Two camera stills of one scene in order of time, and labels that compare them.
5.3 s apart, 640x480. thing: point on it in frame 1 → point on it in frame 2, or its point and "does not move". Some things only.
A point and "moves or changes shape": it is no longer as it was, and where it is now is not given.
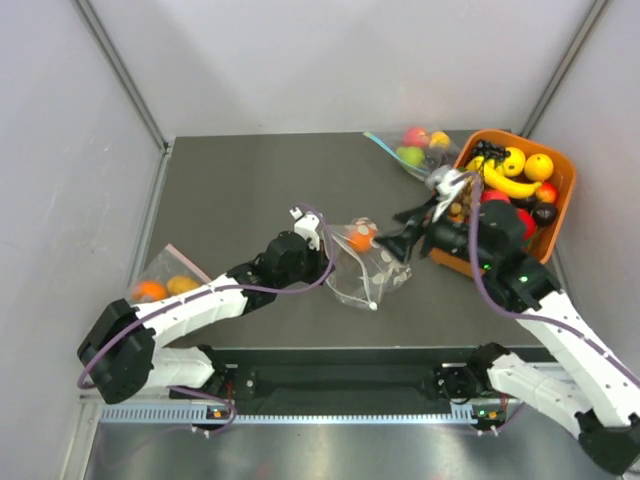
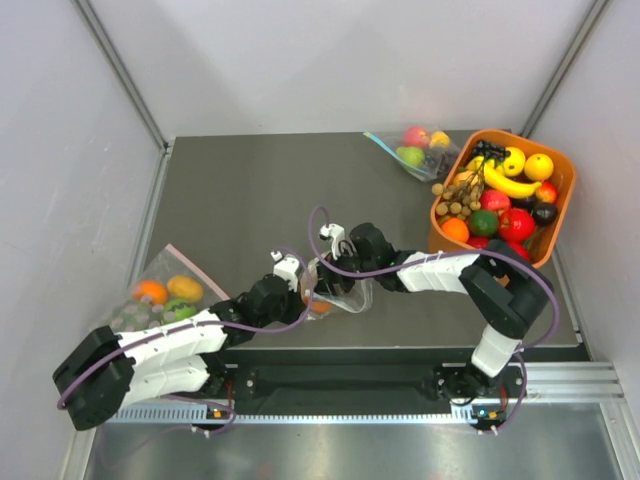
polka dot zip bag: x=363 y=270 moves or changes shape
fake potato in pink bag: x=180 y=284 does not move
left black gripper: x=322 y=266 → x=296 y=306
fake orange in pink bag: x=149 y=290 does not move
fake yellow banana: x=505 y=188 does not move
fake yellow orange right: x=538 y=167 does not move
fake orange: x=360 y=238 moves or changes shape
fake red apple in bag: x=416 y=137 does not move
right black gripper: x=403 y=243 → x=327 y=280
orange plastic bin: x=535 y=178 does not move
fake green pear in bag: x=411 y=154 does not move
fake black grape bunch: x=486 y=149 does not move
